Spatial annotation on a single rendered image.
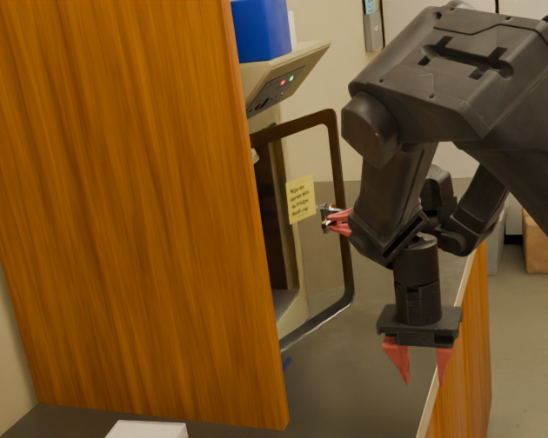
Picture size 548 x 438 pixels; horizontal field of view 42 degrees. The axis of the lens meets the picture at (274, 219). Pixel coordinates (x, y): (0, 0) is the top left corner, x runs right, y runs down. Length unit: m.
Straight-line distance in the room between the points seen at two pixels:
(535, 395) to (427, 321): 2.10
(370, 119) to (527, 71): 0.10
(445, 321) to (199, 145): 0.42
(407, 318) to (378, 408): 0.33
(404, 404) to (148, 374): 0.43
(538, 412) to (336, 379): 1.68
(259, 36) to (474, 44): 0.65
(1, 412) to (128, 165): 0.55
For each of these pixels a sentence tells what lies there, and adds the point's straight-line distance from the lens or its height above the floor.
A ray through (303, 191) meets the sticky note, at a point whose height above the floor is 1.26.
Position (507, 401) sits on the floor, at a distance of 2.95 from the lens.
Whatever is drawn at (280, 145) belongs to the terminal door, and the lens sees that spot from 1.21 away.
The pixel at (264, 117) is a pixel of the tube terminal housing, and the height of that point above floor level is 1.39.
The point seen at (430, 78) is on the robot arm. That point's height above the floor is 1.55.
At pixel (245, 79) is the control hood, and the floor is 1.49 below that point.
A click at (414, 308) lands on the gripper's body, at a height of 1.21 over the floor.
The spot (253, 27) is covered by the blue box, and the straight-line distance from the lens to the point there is 1.07.
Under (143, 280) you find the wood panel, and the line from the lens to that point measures 1.16.
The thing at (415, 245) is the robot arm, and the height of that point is 1.29.
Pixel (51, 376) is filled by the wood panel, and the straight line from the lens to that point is 1.37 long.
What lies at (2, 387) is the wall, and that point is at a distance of 1.40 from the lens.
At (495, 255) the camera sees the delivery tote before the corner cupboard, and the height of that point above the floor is 0.12.
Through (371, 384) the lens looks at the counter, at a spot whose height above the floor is 0.94.
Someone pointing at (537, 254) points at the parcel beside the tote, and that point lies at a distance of 3.99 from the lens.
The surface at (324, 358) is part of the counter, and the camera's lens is 1.36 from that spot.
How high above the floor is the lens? 1.61
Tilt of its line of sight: 18 degrees down
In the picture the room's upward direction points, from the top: 8 degrees counter-clockwise
